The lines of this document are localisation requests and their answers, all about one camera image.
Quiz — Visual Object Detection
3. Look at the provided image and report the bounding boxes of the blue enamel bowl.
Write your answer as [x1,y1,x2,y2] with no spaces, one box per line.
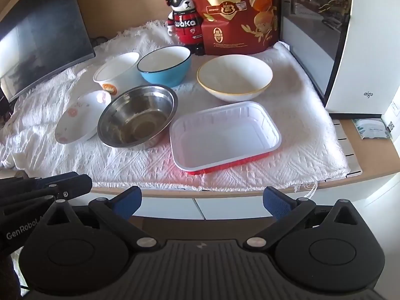
[137,46,192,87]

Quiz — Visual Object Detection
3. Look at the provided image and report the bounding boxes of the red white rectangular tray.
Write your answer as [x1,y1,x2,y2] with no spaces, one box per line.
[169,101,282,176]

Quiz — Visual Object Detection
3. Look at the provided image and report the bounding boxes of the white textured cloth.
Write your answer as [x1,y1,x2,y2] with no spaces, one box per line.
[0,20,351,191]

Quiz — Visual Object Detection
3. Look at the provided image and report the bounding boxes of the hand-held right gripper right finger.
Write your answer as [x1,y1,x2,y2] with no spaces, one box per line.
[243,186,360,252]

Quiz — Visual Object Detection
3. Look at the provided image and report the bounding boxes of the white bowl orange label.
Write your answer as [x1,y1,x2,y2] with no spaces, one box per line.
[93,52,140,96]

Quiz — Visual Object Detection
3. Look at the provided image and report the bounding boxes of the stainless steel bowl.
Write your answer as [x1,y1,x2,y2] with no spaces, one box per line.
[97,84,178,150]

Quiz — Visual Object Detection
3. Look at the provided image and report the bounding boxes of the white labelled box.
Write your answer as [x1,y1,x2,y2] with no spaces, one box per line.
[383,100,400,138]

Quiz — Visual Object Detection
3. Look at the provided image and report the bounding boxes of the white bowl gold rim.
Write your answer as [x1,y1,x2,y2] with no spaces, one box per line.
[197,54,273,102]

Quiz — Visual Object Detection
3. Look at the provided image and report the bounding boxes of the dark computer monitor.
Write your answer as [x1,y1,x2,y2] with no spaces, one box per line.
[0,0,96,102]

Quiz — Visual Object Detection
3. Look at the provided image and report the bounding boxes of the white floral plate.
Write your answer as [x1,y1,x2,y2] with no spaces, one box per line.
[54,90,112,144]

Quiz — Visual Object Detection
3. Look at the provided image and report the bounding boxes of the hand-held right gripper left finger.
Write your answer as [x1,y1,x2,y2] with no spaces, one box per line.
[39,186,161,254]

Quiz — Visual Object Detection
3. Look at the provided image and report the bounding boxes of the red toy car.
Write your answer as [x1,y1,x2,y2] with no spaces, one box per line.
[165,0,205,55]

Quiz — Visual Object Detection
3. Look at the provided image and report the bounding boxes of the white computer case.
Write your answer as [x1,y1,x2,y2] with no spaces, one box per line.
[278,0,400,121]

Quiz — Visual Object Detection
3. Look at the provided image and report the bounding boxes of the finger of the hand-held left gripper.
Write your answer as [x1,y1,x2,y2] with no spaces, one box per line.
[31,175,93,201]
[19,172,79,190]

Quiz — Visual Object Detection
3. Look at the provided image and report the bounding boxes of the green white paper packet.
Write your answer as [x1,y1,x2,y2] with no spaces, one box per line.
[351,117,393,140]

